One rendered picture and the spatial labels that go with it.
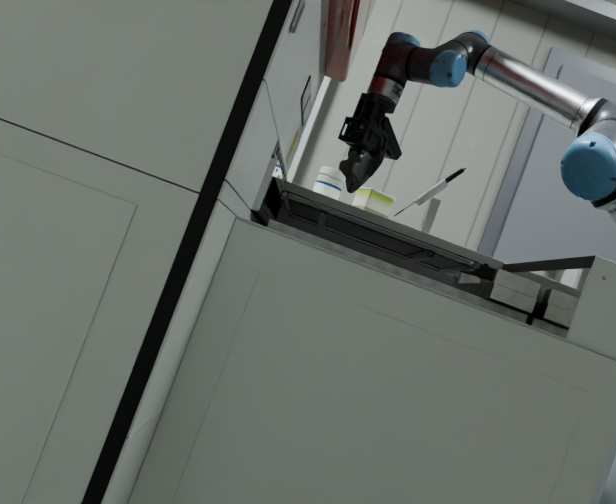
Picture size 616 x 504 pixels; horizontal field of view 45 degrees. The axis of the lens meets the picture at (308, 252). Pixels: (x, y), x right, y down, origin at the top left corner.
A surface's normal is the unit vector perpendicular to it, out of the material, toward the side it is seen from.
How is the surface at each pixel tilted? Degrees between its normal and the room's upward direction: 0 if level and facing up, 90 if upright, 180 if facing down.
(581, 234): 90
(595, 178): 126
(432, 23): 90
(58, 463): 90
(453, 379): 90
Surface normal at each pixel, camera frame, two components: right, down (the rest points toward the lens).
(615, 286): 0.00, -0.04
